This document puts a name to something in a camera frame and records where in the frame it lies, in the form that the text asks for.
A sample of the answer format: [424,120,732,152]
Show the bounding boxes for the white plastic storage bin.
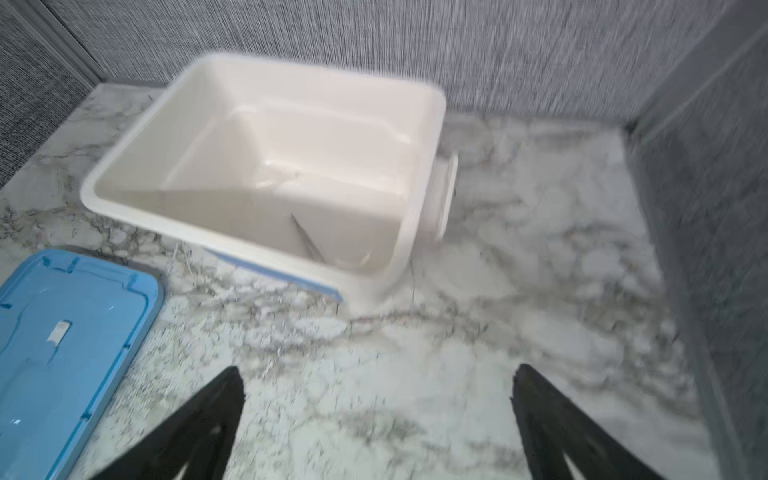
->
[80,52,458,302]

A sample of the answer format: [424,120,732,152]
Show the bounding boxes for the clear glass stirring rod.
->
[290,214,327,264]

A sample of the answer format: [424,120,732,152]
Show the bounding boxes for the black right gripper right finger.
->
[511,364,661,479]

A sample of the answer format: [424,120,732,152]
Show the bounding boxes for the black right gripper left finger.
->
[94,366,245,479]

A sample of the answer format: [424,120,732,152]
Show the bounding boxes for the blue plastic bin lid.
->
[1,249,164,479]

